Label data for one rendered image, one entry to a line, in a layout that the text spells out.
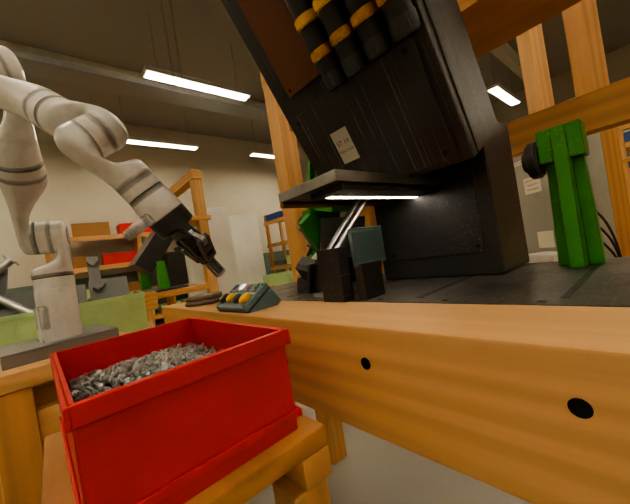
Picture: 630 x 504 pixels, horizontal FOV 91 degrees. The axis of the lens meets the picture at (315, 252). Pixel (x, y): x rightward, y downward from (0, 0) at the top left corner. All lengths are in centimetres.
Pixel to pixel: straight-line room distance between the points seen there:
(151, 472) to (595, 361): 37
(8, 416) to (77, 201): 714
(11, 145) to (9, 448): 65
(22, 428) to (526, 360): 97
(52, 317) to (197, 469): 80
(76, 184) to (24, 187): 708
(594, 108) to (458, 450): 83
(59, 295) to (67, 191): 699
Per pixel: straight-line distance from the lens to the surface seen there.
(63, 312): 109
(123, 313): 146
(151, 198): 63
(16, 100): 78
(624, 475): 36
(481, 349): 34
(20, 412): 100
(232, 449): 38
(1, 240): 785
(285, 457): 40
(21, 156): 97
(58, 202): 797
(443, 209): 77
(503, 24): 108
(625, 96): 102
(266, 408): 39
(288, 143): 157
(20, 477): 104
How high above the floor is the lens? 100
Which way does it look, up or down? level
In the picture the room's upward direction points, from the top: 9 degrees counter-clockwise
